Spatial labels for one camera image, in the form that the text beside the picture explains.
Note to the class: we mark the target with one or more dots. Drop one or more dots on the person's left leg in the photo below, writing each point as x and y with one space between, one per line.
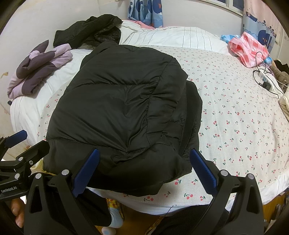
94 207

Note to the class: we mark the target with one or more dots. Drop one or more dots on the person's leg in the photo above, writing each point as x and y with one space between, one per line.
180 222
94 207

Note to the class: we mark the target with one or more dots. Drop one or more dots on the blue whale print curtain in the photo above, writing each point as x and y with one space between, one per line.
144 12

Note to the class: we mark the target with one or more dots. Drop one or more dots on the person's right leg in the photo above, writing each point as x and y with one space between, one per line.
180 222

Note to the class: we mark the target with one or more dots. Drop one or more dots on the crumpled black jacket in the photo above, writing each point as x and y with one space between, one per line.
90 29

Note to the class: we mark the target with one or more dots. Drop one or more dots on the pink checked plastic bag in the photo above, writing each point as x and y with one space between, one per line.
248 49

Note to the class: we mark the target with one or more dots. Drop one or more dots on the person's left hand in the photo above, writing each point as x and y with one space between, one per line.
19 210

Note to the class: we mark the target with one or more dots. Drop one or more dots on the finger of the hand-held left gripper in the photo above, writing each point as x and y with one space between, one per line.
36 152
17 136

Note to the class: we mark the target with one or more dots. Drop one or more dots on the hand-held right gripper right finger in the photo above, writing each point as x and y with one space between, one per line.
204 171

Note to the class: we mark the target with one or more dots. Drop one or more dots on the white striped duvet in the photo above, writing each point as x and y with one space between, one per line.
180 36

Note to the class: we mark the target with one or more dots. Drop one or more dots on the black puffer jacket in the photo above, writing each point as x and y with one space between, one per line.
117 101

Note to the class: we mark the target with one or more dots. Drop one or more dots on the purple and lilac folded garment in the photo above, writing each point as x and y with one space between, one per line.
33 67

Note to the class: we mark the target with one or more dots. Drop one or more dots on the barred window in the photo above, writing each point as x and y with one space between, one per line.
228 5

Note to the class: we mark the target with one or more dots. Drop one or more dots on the white and blue sock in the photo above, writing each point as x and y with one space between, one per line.
115 218

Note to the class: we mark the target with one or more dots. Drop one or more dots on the white power strip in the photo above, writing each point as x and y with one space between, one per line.
265 78

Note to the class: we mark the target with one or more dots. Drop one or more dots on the cream puffer jacket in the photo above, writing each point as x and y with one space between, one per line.
285 101

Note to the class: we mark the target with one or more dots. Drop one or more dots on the black charger plug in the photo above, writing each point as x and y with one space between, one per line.
267 85

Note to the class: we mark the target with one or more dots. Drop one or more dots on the pink cloth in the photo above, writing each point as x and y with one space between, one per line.
142 24

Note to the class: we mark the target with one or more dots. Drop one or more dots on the dark cloth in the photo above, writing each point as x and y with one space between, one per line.
282 64

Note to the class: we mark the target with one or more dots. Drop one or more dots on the light blue patterned cloth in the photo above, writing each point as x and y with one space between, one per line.
225 38

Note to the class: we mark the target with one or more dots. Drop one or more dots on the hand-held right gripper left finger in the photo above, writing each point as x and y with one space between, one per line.
87 171

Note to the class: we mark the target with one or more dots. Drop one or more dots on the olive jacket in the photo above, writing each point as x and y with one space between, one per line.
282 78

